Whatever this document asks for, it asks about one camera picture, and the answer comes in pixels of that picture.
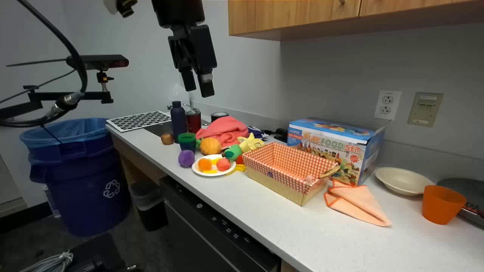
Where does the black stereo camera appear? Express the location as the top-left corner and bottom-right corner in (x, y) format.
(67, 53), (130, 71)

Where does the green cup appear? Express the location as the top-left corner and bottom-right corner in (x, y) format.
(177, 132), (198, 153)

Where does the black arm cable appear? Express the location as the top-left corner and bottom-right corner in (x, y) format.
(0, 0), (89, 129)

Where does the black stapler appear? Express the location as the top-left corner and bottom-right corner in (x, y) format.
(262, 127), (289, 144)

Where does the green plush toy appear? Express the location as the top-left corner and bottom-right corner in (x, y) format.
(222, 144), (245, 163)

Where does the grey keyboard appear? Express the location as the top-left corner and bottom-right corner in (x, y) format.
(106, 111), (172, 135)

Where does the black dishwasher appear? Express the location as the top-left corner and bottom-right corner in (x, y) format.
(159, 176), (284, 272)

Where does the orange cloth napkin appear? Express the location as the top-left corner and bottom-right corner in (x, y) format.
(322, 180), (393, 230)

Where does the white braided cable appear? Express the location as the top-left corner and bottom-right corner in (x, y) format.
(20, 250), (76, 272)

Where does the orange fruit plush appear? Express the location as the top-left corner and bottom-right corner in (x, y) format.
(197, 157), (213, 174)

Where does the dark blue bottle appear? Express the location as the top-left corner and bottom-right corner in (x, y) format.
(169, 100), (189, 141)

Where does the white wall outlet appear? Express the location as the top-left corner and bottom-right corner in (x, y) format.
(374, 89), (404, 123)

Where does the orange checkered basket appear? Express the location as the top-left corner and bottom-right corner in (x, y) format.
(241, 141), (342, 207)

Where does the white paper plate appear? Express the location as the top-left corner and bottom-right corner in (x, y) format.
(191, 153), (238, 179)

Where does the pink red cloth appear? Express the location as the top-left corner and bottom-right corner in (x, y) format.
(195, 117), (250, 151)

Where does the blue recycling bin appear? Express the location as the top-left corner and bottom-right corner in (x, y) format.
(20, 118), (133, 239)

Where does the red peach plush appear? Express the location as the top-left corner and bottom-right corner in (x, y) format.
(215, 157), (233, 173)

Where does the orange plastic cup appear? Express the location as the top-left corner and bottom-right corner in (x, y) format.
(421, 185), (469, 227)

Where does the beige wall switch plate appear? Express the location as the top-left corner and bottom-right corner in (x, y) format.
(407, 91), (445, 129)

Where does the dark red can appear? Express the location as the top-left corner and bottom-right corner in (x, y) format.
(185, 108), (203, 135)

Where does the orange round bumpy plush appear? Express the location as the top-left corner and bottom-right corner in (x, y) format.
(200, 136), (224, 156)

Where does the blue toy food box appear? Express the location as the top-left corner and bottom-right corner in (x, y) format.
(286, 118), (387, 188)

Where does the wooden wall cabinet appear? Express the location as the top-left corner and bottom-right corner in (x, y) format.
(227, 0), (484, 43)

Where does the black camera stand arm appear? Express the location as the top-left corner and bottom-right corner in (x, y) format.
(0, 58), (117, 123)

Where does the purple ball plush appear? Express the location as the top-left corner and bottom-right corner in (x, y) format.
(177, 148), (197, 170)

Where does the beige bowl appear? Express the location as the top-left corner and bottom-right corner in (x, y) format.
(374, 167), (436, 198)

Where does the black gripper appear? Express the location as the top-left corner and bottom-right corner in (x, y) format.
(150, 0), (218, 99)

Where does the small black trash bin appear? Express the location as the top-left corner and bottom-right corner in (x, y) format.
(129, 180), (171, 233)

